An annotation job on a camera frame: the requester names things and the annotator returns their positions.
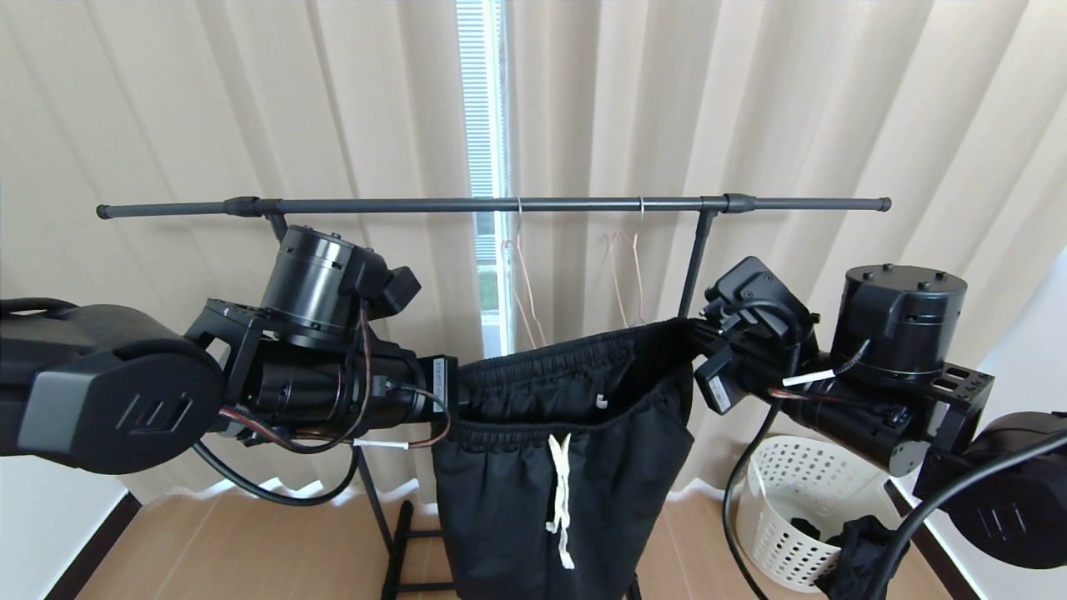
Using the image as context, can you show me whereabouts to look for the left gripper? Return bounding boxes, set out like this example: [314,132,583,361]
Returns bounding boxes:
[250,337,459,443]

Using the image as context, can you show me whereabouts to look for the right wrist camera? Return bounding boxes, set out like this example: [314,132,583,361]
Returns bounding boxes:
[703,256,822,376]

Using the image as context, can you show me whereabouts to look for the pink clothes hanger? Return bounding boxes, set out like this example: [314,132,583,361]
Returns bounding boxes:
[503,198,548,351]
[605,198,648,331]

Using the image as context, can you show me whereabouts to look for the black drawstring shorts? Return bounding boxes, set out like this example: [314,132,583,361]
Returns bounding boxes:
[433,317,698,600]

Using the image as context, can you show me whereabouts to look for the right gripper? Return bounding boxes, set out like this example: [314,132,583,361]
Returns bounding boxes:
[694,346,930,478]

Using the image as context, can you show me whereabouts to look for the window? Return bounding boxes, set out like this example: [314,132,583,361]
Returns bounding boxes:
[457,0,512,358]

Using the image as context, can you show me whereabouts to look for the black cable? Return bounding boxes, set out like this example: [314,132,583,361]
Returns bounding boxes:
[721,400,784,600]
[193,442,363,508]
[867,429,1067,600]

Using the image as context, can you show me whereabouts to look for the beige curtain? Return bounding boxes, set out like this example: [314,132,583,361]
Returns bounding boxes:
[0,0,501,505]
[504,0,1067,501]

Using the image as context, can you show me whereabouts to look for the black clothes rack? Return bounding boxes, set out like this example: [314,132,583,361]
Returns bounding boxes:
[96,194,893,600]

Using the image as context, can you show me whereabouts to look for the black garment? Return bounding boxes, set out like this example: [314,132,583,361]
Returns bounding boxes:
[788,515,909,600]

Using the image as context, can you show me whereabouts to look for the white laundry basket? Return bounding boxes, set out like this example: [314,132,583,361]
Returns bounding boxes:
[735,435,918,594]

